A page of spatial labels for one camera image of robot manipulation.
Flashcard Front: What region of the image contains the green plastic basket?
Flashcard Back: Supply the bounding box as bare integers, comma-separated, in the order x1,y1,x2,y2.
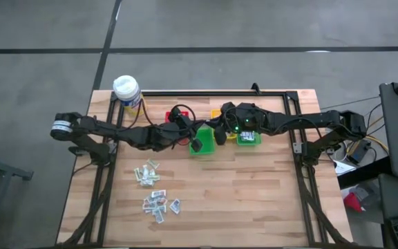
236,129,263,147
189,126,216,156

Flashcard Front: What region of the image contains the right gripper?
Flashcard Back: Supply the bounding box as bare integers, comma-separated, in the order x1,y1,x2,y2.
219,102,267,134

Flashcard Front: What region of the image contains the red cloth object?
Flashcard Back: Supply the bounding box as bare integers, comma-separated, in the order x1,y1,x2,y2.
343,192,365,212

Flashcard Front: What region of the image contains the Lysol wipes canister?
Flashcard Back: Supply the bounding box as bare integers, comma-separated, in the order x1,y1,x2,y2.
112,75,144,117

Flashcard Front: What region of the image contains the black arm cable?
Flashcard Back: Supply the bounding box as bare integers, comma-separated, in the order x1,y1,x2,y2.
222,105,243,134
131,98,197,139

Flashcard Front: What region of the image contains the yellow plastic basket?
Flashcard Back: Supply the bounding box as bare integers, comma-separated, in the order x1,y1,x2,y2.
211,109,238,141

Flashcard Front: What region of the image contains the red plastic basket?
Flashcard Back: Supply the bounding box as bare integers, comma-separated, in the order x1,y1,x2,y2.
165,110,190,143

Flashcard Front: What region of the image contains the yellow cable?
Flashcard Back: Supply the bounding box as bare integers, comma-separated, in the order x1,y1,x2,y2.
345,116,390,156

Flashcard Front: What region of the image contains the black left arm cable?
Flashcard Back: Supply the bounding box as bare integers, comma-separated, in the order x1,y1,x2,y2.
131,98,197,139

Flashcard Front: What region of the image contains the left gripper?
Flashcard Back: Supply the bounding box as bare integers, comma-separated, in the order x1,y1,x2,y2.
157,106,220,145

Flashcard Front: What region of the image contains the black power supply box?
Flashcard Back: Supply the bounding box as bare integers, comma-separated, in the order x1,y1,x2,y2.
347,141,372,165

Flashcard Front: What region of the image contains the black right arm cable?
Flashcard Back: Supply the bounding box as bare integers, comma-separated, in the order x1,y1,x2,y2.
222,105,243,134

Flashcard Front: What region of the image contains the blue striped bandage packet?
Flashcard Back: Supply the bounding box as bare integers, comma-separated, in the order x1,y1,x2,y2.
240,130,257,142

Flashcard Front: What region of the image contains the white paper sheet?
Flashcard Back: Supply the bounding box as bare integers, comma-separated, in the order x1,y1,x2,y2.
333,160,357,176

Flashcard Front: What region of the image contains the black cart bar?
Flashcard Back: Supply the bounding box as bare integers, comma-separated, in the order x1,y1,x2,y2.
337,157,392,190

